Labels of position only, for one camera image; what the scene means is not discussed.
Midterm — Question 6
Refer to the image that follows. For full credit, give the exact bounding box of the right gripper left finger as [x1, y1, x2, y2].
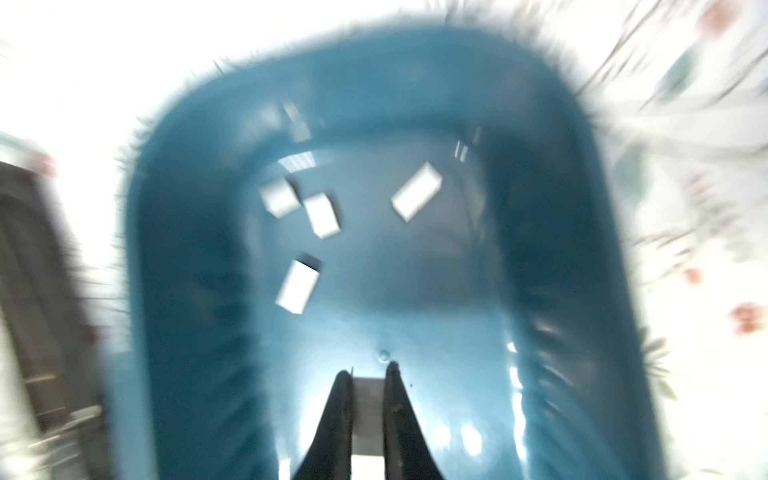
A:
[293, 371, 354, 480]

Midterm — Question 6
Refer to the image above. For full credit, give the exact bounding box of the staple strip five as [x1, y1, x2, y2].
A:
[351, 377, 385, 480]

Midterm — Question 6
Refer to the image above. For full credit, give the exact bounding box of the staple strip three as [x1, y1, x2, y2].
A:
[391, 162, 443, 223]

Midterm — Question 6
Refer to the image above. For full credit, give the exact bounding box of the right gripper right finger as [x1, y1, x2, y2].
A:
[382, 361, 444, 480]

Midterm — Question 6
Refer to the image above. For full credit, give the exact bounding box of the staple strip two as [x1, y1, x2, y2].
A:
[304, 193, 341, 239]

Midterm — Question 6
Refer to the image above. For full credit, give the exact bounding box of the staple strip six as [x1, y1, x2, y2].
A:
[275, 260, 320, 315]

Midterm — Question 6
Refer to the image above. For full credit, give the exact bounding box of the teal plastic tray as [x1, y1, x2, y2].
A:
[109, 27, 666, 479]

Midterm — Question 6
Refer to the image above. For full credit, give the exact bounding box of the staple strip one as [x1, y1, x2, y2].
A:
[259, 179, 302, 219]

